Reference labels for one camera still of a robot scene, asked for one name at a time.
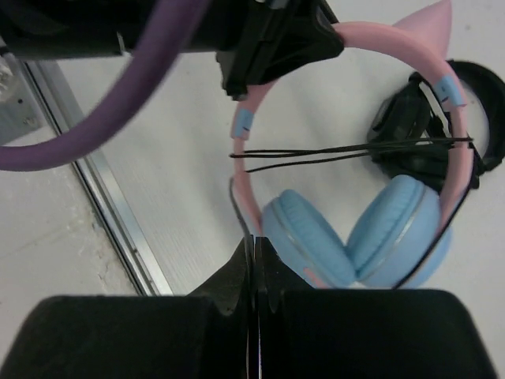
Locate left metal mounting bracket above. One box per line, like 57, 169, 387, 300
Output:
1, 47, 43, 145

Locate thin black audio cable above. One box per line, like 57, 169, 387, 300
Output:
228, 136, 477, 379

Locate black headphones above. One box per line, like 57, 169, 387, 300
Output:
367, 60, 504, 192

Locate aluminium table edge rail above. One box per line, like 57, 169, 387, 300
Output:
21, 61, 174, 295

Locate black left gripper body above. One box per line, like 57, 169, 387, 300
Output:
118, 1, 284, 99

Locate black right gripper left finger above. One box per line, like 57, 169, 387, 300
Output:
1, 238, 255, 378

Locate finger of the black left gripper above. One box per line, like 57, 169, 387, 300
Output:
236, 1, 344, 85

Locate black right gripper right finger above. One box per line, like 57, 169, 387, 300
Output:
254, 238, 497, 378

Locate pink blue cat-ear headphones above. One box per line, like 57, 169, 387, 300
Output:
231, 1, 473, 288

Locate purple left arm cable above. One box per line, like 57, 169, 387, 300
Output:
0, 0, 208, 171

